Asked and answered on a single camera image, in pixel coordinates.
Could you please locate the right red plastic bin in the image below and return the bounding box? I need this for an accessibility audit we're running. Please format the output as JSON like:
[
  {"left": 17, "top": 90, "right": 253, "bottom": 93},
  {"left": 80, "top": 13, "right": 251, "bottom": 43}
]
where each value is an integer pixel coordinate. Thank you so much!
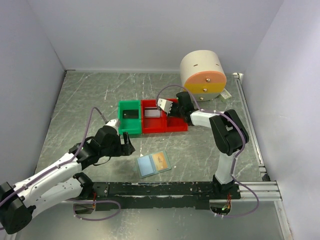
[{"left": 161, "top": 110, "right": 188, "bottom": 133}]

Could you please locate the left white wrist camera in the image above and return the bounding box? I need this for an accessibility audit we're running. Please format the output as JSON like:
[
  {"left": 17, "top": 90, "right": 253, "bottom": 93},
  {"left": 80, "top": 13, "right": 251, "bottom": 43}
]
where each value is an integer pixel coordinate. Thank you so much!
[{"left": 105, "top": 118, "right": 121, "bottom": 131}]

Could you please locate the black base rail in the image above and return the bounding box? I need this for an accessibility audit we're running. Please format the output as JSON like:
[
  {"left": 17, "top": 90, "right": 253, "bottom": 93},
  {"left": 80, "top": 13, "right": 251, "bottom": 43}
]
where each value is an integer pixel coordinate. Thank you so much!
[{"left": 69, "top": 180, "right": 243, "bottom": 211}]

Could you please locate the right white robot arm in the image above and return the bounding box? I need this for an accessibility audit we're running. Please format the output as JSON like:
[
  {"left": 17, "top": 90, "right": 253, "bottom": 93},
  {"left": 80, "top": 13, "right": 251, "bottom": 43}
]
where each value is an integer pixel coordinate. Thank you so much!
[{"left": 168, "top": 91, "right": 249, "bottom": 199}]

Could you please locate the silver aluminium frame rail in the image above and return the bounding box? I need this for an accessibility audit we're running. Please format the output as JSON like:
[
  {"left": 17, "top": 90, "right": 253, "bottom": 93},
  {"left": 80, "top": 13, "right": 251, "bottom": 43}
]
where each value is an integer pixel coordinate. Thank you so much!
[{"left": 239, "top": 181, "right": 282, "bottom": 202}]

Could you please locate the mint green card holder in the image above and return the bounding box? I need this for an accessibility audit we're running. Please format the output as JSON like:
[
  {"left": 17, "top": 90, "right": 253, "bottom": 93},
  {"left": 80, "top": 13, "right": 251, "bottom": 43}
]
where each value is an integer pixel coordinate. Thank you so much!
[{"left": 136, "top": 151, "right": 172, "bottom": 179}]

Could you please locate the small white tag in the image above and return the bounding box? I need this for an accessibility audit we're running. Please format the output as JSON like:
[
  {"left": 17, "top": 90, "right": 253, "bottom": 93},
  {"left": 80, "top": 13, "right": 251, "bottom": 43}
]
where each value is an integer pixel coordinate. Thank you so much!
[{"left": 220, "top": 89, "right": 232, "bottom": 101}]

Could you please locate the green plastic bin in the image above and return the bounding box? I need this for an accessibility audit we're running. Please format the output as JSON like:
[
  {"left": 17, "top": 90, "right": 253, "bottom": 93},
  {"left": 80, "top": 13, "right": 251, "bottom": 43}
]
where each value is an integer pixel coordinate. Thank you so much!
[{"left": 118, "top": 100, "right": 142, "bottom": 135}]

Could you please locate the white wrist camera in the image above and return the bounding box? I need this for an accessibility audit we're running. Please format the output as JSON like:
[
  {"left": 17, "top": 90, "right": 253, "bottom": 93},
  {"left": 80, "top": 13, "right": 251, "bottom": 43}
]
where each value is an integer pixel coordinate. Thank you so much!
[
  {"left": 157, "top": 98, "right": 173, "bottom": 114},
  {"left": 105, "top": 118, "right": 121, "bottom": 131}
]

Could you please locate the white magnetic stripe card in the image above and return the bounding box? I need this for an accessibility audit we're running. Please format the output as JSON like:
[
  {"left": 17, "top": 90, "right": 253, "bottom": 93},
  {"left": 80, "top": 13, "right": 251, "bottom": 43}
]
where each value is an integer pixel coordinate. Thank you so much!
[{"left": 143, "top": 107, "right": 161, "bottom": 118}]

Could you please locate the black card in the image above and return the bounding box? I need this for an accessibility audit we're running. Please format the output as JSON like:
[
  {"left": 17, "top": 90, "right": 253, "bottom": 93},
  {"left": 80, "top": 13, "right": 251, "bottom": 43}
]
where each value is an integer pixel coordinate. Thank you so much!
[{"left": 122, "top": 109, "right": 140, "bottom": 119}]

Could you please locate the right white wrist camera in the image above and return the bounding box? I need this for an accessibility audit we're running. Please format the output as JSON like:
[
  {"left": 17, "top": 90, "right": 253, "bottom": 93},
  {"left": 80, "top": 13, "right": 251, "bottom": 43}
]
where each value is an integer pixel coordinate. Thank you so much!
[{"left": 157, "top": 98, "right": 173, "bottom": 114}]

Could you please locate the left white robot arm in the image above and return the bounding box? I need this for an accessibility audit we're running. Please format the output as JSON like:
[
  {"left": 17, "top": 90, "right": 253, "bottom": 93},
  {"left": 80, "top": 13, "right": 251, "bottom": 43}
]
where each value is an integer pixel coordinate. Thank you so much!
[{"left": 0, "top": 124, "right": 135, "bottom": 235}]

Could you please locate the red plastic bin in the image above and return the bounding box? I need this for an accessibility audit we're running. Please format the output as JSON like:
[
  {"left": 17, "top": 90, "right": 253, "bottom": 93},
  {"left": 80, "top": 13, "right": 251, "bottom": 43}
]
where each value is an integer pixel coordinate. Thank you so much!
[
  {"left": 161, "top": 110, "right": 188, "bottom": 133},
  {"left": 140, "top": 99, "right": 164, "bottom": 134}
]

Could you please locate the beige cylindrical drawer cabinet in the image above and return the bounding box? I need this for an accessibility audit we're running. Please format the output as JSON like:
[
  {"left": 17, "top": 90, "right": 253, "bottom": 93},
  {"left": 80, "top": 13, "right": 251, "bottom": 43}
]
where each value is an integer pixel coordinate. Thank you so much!
[{"left": 180, "top": 50, "right": 227, "bottom": 102}]

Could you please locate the middle red plastic bin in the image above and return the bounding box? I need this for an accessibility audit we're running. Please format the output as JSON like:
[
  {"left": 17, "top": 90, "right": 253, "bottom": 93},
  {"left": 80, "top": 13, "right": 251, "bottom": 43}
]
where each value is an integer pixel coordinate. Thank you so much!
[{"left": 140, "top": 99, "right": 164, "bottom": 134}]

